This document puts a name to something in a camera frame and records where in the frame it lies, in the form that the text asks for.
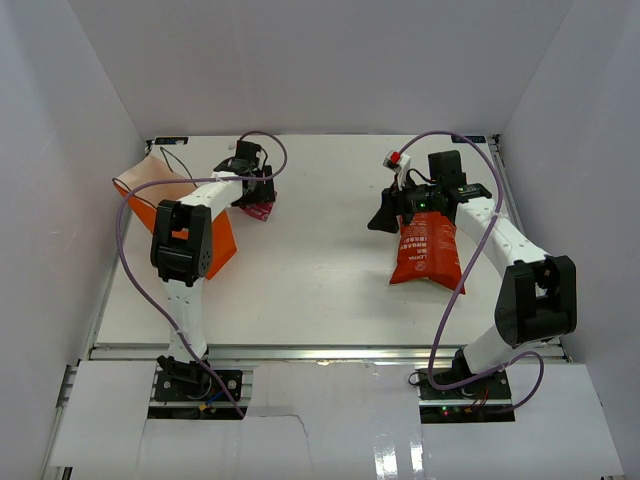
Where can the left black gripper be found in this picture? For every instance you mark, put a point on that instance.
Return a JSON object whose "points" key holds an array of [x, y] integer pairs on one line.
{"points": [[264, 192]]}

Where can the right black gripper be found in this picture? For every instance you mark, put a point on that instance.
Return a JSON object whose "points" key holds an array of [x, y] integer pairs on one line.
{"points": [[386, 220]]}

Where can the pink snack packet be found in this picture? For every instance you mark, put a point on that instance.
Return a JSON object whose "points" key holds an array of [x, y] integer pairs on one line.
{"points": [[259, 211]]}

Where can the red chips bag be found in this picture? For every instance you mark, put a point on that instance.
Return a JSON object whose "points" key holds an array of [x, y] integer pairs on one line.
{"points": [[427, 250]]}

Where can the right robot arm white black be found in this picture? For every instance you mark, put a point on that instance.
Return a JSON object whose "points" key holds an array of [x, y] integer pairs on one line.
{"points": [[537, 300]]}

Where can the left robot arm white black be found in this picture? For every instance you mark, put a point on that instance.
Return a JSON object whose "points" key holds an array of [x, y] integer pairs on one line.
{"points": [[182, 252]]}

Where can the orange paper bag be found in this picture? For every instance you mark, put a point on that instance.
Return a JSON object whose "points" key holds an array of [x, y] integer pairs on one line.
{"points": [[144, 204]]}

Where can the black label top left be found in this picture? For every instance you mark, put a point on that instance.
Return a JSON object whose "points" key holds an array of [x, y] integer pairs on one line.
{"points": [[171, 140]]}

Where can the blue table label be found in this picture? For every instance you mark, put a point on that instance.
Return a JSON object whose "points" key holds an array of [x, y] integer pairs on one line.
{"points": [[476, 139]]}

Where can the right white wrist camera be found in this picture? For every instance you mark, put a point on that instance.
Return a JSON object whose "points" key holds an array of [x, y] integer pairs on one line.
{"points": [[399, 164]]}

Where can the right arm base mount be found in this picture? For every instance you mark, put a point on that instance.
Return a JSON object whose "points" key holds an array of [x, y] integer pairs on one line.
{"points": [[488, 400]]}

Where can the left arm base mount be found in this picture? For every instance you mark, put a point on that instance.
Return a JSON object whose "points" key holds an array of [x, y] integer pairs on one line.
{"points": [[226, 399]]}

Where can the aluminium front rail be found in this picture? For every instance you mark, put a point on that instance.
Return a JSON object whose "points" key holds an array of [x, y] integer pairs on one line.
{"points": [[271, 352]]}

